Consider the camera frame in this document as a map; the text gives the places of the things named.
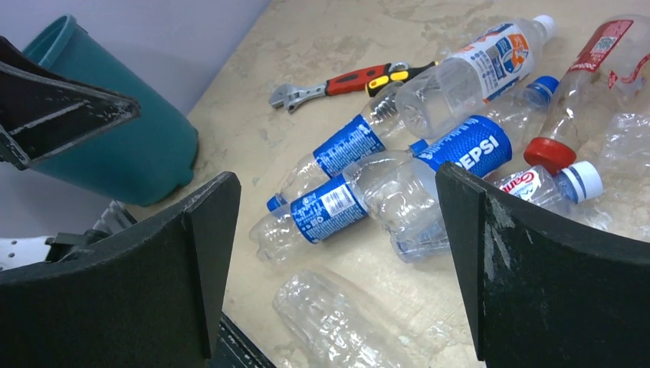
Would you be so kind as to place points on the small red-label bottle white cap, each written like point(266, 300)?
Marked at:
point(559, 193)

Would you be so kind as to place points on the red-cap clear bottle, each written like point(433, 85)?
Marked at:
point(610, 75)

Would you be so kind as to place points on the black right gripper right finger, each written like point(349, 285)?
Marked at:
point(541, 290)

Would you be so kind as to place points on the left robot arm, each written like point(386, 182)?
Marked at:
point(19, 252)

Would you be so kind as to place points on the large Pepsi bottle blue cap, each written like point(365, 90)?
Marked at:
point(405, 201)

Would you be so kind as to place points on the white-label clear bottle white cap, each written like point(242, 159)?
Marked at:
point(439, 98)

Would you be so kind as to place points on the small Pepsi bottle upper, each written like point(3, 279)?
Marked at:
point(376, 128)

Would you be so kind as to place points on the small Pepsi bottle lower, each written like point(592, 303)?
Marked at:
point(291, 228)

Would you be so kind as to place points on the large clear crushed bottle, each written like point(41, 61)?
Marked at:
point(338, 325)

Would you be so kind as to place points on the small pepsi bottle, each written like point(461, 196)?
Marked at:
point(376, 128)
point(291, 228)

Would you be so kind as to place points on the yellow black handled screwdriver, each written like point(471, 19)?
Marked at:
point(400, 71)

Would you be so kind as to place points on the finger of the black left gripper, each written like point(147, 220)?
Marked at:
point(44, 114)

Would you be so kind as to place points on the teal plastic bin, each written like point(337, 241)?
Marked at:
point(139, 162)

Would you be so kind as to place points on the red-handled adjustable wrench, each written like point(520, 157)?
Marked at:
point(290, 97)

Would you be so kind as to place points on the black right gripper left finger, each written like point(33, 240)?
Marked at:
point(148, 296)

